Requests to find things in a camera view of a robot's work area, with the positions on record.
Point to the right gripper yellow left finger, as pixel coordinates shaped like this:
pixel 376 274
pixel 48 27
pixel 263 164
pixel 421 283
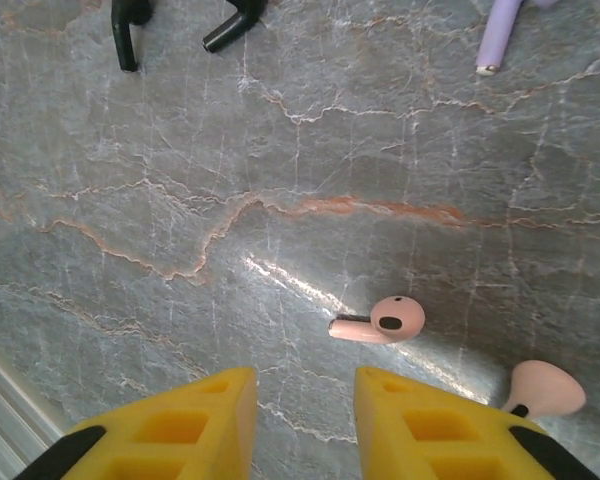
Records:
pixel 180 430

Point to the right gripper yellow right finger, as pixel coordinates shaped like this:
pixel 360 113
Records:
pixel 430 435

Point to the wide aluminium base rail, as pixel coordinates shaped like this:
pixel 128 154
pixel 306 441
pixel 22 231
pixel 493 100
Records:
pixel 0 400

